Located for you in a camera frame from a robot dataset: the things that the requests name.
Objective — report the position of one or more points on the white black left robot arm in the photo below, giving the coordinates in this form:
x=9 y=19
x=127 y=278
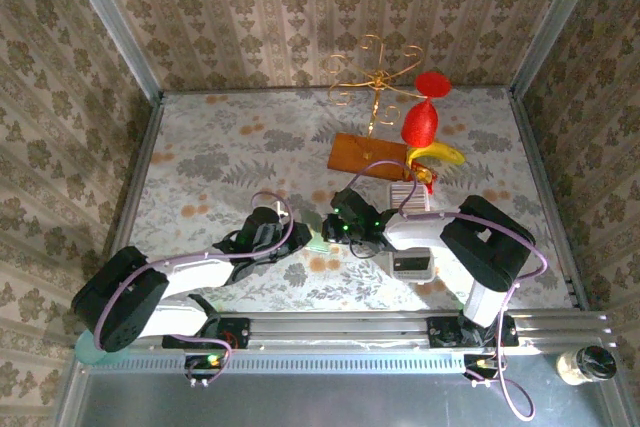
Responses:
x=190 y=272

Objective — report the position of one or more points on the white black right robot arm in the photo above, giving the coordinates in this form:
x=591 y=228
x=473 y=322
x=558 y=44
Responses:
x=420 y=232

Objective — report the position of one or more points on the red gold candy wrapper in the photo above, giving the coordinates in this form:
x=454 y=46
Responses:
x=425 y=176

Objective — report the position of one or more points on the floral table cloth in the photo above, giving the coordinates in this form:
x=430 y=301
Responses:
x=225 y=147

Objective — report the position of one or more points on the yellow banana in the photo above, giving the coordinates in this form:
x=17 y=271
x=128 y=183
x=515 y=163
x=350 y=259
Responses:
x=442 y=152

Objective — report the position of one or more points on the red goblet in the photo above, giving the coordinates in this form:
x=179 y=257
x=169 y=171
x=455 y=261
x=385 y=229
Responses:
x=420 y=124

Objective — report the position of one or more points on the small black controller board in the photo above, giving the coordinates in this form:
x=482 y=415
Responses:
x=480 y=363
x=200 y=361

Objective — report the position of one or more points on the pale green round object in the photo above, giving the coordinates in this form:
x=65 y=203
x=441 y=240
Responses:
x=92 y=353

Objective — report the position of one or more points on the glass jar black lid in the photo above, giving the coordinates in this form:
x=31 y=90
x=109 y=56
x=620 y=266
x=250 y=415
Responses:
x=595 y=363

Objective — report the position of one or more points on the aluminium extrusion mounting rail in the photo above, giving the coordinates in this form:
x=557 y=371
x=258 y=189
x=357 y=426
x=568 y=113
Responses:
x=340 y=329

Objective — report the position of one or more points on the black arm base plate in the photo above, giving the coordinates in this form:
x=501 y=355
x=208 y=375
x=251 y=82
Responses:
x=442 y=332
x=237 y=332

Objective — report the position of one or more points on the aluminium table edge rail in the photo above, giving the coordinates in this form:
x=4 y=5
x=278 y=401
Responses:
x=131 y=197
x=546 y=197

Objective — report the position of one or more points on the grey metal base plate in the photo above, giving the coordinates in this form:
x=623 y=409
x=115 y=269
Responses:
x=325 y=399

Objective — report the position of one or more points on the aluminium frame post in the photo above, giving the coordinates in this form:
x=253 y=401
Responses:
x=124 y=42
x=552 y=22

